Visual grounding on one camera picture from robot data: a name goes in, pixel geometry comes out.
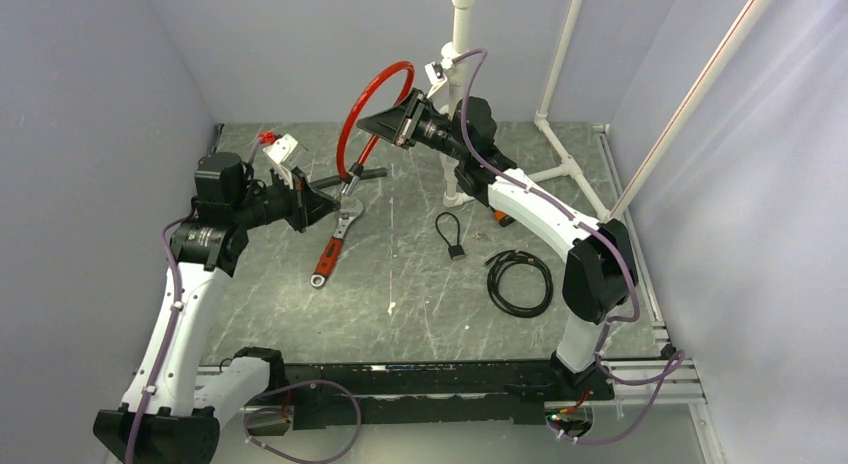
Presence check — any red cable lock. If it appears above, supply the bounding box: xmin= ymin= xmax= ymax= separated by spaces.
xmin=335 ymin=60 xmax=417 ymax=199

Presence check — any black corrugated hose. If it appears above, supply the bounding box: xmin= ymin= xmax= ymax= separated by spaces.
xmin=311 ymin=168 xmax=389 ymax=191

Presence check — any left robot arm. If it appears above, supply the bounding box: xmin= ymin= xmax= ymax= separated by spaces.
xmin=93 ymin=152 xmax=340 ymax=463

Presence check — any white diagonal pole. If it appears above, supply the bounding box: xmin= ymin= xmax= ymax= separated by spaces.
xmin=605 ymin=0 xmax=773 ymax=220

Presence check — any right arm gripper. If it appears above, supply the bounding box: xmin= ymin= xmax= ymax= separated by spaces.
xmin=358 ymin=88 xmax=470 ymax=162

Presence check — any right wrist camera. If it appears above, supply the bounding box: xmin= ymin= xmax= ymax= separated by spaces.
xmin=424 ymin=58 xmax=455 ymax=101

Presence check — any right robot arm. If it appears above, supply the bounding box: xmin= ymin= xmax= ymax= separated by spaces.
xmin=355 ymin=89 xmax=638 ymax=399

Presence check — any coiled black cable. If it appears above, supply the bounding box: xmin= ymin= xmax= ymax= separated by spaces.
xmin=485 ymin=248 xmax=555 ymax=319

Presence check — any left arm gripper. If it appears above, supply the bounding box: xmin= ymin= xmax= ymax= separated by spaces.
xmin=232 ymin=165 xmax=340 ymax=233

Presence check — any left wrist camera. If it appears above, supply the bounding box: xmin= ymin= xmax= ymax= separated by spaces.
xmin=258 ymin=131 xmax=299 ymax=188

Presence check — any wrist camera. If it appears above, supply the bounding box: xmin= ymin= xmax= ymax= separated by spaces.
xmin=258 ymin=131 xmax=299 ymax=188
xmin=424 ymin=58 xmax=455 ymax=101

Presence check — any black cable loop padlock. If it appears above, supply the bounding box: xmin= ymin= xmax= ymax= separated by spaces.
xmin=434 ymin=211 xmax=466 ymax=261

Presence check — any red handled adjustable wrench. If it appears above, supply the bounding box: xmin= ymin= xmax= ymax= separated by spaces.
xmin=310 ymin=198 xmax=364 ymax=289

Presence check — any white PVC pipe frame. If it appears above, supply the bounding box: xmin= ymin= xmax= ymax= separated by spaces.
xmin=441 ymin=0 xmax=610 ymax=219

